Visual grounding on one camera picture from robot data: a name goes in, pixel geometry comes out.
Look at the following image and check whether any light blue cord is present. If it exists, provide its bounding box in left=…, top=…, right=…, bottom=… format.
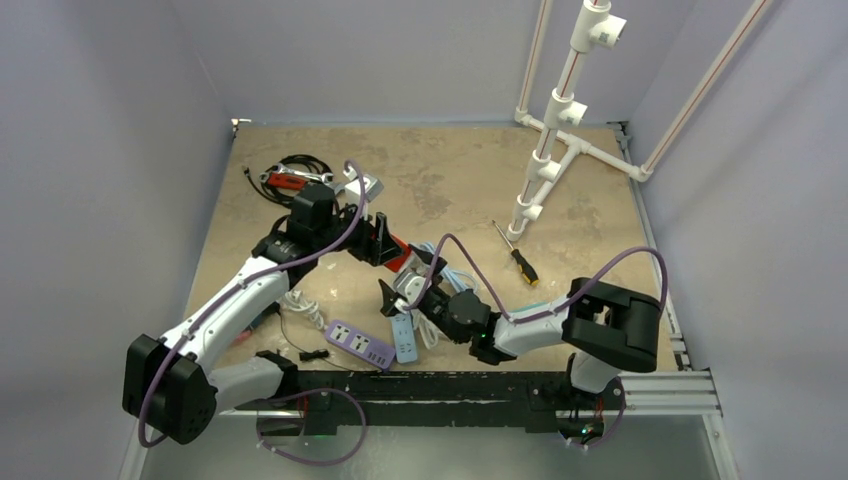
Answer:
left=420, top=241, right=482, bottom=296

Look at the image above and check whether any white cube power socket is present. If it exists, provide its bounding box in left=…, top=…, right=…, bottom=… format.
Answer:
left=393, top=267, right=426, bottom=304

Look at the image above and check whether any light blue power strip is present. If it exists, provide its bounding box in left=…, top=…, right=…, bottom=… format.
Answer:
left=390, top=313, right=418, bottom=364

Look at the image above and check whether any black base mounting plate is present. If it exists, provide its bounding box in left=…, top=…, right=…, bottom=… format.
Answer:
left=237, top=371, right=624, bottom=437

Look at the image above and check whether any white cord of purple strip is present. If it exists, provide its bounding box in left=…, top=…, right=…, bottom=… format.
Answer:
left=281, top=288, right=329, bottom=331

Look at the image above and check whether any yellow black screwdriver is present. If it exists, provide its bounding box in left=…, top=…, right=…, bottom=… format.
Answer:
left=491, top=220, right=539, bottom=286

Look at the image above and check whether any small black connector wire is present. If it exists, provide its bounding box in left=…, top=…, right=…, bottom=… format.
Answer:
left=278, top=317, right=372, bottom=372

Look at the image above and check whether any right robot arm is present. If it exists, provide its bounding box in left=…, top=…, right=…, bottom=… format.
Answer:
left=380, top=247, right=668, bottom=407

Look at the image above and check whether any aluminium frame rail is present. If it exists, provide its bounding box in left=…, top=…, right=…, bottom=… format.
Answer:
left=151, top=370, right=739, bottom=479

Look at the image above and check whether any red handled adjustable wrench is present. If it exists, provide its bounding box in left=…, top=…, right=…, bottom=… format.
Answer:
left=259, top=164, right=334, bottom=191

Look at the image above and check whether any red cube socket adapter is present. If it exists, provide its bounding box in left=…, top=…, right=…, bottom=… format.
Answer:
left=385, top=235, right=411, bottom=273

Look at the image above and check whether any white power cord bundle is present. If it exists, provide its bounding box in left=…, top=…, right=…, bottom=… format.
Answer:
left=413, top=311, right=445, bottom=351

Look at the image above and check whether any purple power strip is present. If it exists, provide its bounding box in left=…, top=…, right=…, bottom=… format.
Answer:
left=324, top=320, right=396, bottom=371

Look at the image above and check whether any white PVC pipe frame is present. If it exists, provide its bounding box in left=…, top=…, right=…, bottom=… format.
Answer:
left=506, top=0, right=774, bottom=241

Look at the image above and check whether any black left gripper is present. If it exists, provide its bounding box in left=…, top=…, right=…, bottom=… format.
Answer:
left=314, top=198, right=403, bottom=265

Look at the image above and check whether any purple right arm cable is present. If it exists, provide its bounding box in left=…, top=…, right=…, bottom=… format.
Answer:
left=404, top=233, right=669, bottom=326

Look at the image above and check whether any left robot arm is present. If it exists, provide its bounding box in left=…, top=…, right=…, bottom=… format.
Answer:
left=122, top=175, right=405, bottom=445

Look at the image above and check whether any teal power strip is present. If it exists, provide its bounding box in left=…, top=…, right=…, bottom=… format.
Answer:
left=510, top=302, right=559, bottom=323

